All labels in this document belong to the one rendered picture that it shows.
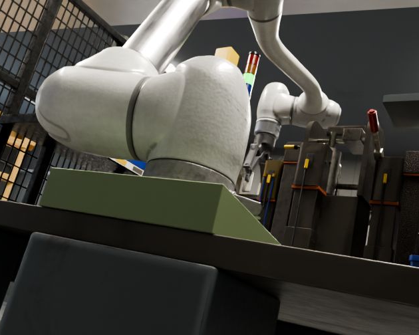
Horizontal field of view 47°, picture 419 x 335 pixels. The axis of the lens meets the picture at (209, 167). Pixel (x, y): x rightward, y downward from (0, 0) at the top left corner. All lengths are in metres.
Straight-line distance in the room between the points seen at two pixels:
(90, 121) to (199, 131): 0.20
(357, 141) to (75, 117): 0.76
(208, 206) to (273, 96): 1.17
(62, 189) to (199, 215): 0.23
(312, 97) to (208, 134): 0.93
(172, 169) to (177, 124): 0.08
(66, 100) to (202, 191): 0.34
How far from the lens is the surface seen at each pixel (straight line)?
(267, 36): 1.45
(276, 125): 1.71
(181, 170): 0.73
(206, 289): 0.58
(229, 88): 0.80
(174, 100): 0.78
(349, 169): 7.69
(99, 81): 0.85
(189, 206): 0.62
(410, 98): 1.15
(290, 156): 1.36
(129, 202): 0.67
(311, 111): 1.68
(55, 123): 0.89
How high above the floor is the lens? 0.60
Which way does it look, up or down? 17 degrees up
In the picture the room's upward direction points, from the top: 14 degrees clockwise
